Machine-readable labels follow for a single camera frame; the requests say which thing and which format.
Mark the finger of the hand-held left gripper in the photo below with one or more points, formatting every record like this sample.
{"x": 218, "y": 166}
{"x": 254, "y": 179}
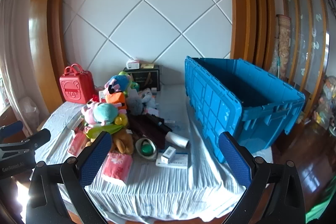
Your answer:
{"x": 39, "y": 137}
{"x": 11, "y": 129}

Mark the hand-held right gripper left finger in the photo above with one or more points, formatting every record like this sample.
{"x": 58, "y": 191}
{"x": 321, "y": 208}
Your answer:
{"x": 96, "y": 159}

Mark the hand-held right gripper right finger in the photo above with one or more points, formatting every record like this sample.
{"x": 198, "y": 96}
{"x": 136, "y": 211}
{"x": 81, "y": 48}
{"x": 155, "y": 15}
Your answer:
{"x": 235, "y": 161}

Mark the pink and white box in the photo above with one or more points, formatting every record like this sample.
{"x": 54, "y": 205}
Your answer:
{"x": 77, "y": 144}

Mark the green wet wipes packet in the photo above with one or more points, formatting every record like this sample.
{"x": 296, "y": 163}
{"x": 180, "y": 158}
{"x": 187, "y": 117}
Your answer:
{"x": 102, "y": 129}

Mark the blue plastic container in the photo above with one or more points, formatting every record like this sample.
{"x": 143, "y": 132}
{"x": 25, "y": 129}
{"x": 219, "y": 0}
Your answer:
{"x": 210, "y": 108}

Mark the pink tissue packet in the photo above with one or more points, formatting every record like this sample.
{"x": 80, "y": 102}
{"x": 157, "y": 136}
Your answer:
{"x": 116, "y": 167}

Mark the brown plush toy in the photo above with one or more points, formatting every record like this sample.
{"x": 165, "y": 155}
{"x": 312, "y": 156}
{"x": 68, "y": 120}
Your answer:
{"x": 123, "y": 142}

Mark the long white box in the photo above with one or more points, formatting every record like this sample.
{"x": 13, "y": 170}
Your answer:
{"x": 75, "y": 124}

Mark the yellow plastic toy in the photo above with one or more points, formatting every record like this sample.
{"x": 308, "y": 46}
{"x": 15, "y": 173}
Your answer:
{"x": 119, "y": 119}

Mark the pink plush toy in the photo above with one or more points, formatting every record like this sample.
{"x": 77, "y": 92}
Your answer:
{"x": 89, "y": 112}

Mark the teal plush toy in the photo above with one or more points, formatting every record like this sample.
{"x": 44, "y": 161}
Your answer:
{"x": 105, "y": 112}

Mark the small round green-lidded tub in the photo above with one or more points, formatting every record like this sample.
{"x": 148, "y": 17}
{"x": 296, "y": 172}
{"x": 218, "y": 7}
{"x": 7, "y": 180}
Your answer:
{"x": 145, "y": 149}

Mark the flat white and blue box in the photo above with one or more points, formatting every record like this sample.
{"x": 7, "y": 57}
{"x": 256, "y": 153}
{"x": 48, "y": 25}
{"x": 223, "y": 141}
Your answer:
{"x": 178, "y": 161}

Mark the white cylinder bottle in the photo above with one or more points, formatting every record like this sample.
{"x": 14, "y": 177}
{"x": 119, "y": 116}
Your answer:
{"x": 177, "y": 139}

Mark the red toy suitcase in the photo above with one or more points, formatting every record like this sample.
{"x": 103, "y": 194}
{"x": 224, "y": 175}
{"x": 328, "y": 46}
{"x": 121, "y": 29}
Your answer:
{"x": 76, "y": 87}

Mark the small white box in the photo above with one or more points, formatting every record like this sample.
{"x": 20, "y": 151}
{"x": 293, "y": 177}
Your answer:
{"x": 168, "y": 155}

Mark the white bed sheet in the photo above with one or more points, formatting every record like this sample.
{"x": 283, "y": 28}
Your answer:
{"x": 162, "y": 187}

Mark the blue plush toy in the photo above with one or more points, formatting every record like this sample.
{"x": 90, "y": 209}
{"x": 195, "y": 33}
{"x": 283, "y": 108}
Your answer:
{"x": 119, "y": 81}

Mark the white and grey plush toy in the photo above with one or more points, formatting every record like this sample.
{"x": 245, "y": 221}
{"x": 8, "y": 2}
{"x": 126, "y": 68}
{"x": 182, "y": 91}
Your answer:
{"x": 149, "y": 96}

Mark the white curtain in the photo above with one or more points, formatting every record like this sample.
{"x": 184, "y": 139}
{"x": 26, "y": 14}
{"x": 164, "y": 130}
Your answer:
{"x": 13, "y": 43}

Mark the black gift box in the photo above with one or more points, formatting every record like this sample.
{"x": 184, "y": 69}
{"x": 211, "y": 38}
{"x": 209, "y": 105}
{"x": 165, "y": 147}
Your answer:
{"x": 149, "y": 77}

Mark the green cloth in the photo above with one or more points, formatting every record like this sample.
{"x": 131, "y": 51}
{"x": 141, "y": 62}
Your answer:
{"x": 323, "y": 205}

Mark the white tissue box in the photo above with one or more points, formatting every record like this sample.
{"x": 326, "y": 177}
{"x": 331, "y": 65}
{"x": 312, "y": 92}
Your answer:
{"x": 132, "y": 64}

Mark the small yellow box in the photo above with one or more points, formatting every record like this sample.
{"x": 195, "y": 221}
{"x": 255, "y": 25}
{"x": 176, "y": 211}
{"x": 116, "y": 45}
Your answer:
{"x": 147, "y": 65}

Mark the colourful ornament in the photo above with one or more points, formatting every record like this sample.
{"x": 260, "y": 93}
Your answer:
{"x": 326, "y": 103}

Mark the rolled patterned carpet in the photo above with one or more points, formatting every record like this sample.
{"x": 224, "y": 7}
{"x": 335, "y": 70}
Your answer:
{"x": 283, "y": 43}

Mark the wooden glass screen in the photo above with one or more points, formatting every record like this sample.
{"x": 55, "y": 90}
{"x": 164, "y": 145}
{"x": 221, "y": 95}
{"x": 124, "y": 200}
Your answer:
{"x": 302, "y": 29}

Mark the white quilted headboard panel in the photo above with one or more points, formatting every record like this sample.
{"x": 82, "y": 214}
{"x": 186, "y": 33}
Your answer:
{"x": 147, "y": 16}

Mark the wooden headboard frame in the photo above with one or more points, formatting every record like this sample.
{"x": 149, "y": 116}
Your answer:
{"x": 249, "y": 16}
{"x": 44, "y": 29}

